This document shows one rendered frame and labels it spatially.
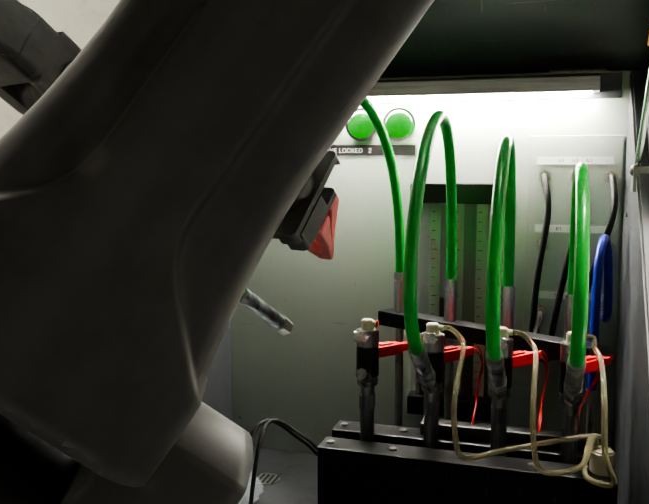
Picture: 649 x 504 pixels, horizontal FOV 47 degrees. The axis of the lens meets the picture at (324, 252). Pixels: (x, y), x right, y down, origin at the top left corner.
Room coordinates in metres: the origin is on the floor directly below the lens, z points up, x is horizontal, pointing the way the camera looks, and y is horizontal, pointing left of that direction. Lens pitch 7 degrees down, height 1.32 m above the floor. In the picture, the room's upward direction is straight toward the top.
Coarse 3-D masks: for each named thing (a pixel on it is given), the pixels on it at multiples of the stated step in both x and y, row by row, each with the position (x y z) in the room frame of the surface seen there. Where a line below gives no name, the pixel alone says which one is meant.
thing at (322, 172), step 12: (324, 156) 0.69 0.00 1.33; (336, 156) 0.69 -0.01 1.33; (324, 168) 0.68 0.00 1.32; (312, 180) 0.66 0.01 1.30; (324, 180) 0.67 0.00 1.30; (300, 192) 0.65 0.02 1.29; (312, 192) 0.66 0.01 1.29; (300, 204) 0.66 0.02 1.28; (312, 204) 0.66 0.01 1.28; (288, 216) 0.65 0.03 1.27; (300, 216) 0.65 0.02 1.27; (288, 228) 0.64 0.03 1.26; (300, 228) 0.64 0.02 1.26; (288, 240) 0.64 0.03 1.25; (300, 240) 0.64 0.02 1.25
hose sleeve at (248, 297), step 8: (248, 296) 0.83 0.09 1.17; (256, 296) 0.84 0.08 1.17; (248, 304) 0.83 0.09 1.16; (256, 304) 0.84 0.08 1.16; (264, 304) 0.85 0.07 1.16; (256, 312) 0.85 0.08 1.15; (264, 312) 0.85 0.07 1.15; (272, 312) 0.86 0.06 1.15; (264, 320) 0.86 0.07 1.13; (272, 320) 0.86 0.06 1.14; (280, 320) 0.87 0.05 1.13
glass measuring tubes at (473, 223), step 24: (432, 192) 1.11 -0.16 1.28; (456, 192) 1.10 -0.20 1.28; (480, 192) 1.09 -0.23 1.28; (432, 216) 1.14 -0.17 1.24; (480, 216) 1.12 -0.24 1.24; (432, 240) 1.14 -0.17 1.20; (480, 240) 1.12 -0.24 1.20; (432, 264) 1.14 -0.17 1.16; (456, 264) 1.13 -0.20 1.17; (480, 264) 1.12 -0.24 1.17; (432, 288) 1.14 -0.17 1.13; (480, 288) 1.12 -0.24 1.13; (432, 312) 1.14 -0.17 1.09; (480, 312) 1.12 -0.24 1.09; (456, 360) 1.13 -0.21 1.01; (480, 360) 1.12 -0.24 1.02; (480, 384) 1.12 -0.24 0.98; (408, 408) 1.12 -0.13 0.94; (480, 408) 1.09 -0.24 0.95
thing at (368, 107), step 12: (372, 108) 1.02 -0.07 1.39; (372, 120) 1.03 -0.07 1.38; (384, 132) 1.04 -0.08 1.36; (384, 144) 1.05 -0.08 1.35; (396, 168) 1.06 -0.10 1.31; (396, 180) 1.06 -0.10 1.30; (396, 192) 1.07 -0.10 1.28; (396, 204) 1.07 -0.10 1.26; (396, 216) 1.07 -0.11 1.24; (396, 228) 1.08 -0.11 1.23; (396, 240) 1.08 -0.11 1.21; (396, 252) 1.08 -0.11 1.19; (396, 264) 1.08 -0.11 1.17; (396, 276) 1.08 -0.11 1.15
